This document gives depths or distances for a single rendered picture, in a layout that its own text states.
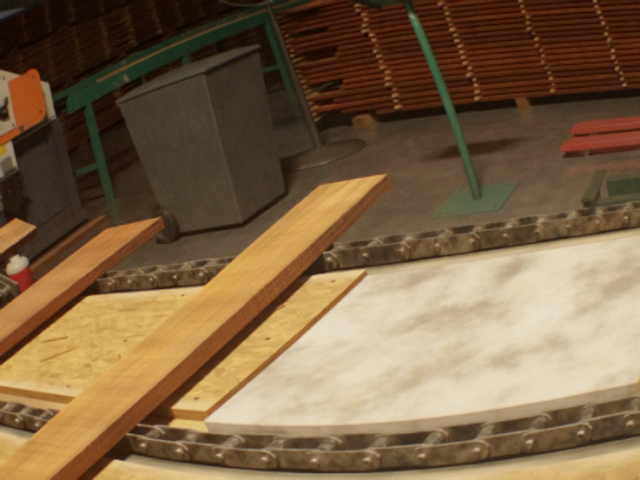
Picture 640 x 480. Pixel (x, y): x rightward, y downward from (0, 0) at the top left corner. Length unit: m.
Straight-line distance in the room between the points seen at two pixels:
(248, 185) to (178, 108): 0.63
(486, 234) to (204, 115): 3.98
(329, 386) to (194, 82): 4.25
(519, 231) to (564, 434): 0.69
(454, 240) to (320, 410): 0.50
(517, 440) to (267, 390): 0.46
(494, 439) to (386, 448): 0.13
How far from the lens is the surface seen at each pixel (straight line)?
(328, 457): 1.03
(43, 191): 7.29
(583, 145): 5.08
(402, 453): 0.99
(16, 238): 2.64
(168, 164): 5.71
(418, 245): 1.62
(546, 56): 6.56
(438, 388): 1.12
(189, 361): 1.36
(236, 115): 5.58
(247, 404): 1.25
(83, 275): 2.02
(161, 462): 1.19
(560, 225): 1.51
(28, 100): 7.02
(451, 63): 6.93
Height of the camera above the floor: 1.32
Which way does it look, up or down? 15 degrees down
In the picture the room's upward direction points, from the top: 18 degrees counter-clockwise
